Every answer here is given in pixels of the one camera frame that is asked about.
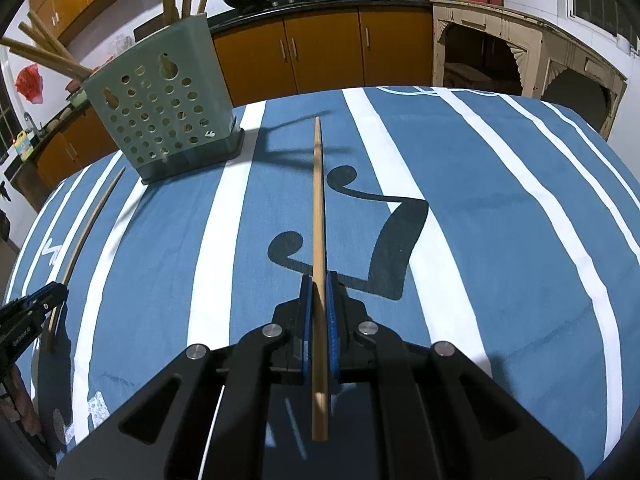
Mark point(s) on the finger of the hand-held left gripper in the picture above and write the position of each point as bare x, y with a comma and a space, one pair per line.
47, 297

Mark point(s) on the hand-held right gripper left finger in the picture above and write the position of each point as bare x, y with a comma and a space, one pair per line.
306, 320

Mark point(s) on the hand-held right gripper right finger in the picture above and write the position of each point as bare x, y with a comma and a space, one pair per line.
334, 320

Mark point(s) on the green perforated utensil holder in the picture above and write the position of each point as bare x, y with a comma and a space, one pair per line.
220, 85

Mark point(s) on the wooden chopsticks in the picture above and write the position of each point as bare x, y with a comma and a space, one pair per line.
42, 40

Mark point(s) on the person's left hand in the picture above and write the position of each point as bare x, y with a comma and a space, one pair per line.
17, 400

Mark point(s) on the blue white striped tablecloth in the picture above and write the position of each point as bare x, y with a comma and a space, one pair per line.
475, 260

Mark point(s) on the yellow detergent bottle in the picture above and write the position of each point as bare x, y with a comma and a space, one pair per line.
22, 146

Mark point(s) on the metal faucet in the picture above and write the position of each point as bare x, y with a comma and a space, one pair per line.
31, 124

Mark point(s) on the green bowl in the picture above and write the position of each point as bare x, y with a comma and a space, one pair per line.
79, 95

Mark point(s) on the red plastic bag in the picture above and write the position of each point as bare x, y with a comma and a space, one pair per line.
29, 85

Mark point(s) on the clear plastic bag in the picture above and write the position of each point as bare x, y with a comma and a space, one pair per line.
120, 47

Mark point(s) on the orange kitchen base cabinet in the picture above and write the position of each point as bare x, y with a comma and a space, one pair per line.
320, 50

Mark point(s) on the dark cutting board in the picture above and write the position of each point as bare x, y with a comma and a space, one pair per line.
150, 27

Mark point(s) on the black kitchen countertop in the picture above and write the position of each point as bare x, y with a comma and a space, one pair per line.
350, 1

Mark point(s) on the old white wooden cabinet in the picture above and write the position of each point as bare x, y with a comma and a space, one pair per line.
525, 55

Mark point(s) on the window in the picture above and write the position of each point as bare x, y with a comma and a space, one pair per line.
607, 0

